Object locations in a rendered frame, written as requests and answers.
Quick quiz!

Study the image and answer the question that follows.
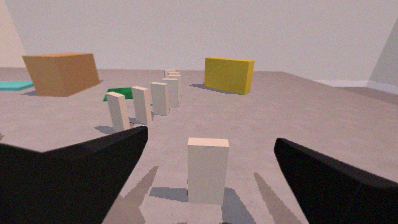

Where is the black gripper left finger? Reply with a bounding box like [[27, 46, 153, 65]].
[[0, 126, 148, 224]]

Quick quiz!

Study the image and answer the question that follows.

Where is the orange-brown box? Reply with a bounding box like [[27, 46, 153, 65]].
[[22, 53, 100, 97]]

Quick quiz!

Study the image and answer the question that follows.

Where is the yellow rectangular block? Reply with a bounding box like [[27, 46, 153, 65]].
[[204, 57, 255, 95]]

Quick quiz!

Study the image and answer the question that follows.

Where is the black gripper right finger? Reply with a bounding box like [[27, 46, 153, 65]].
[[274, 138, 398, 224]]

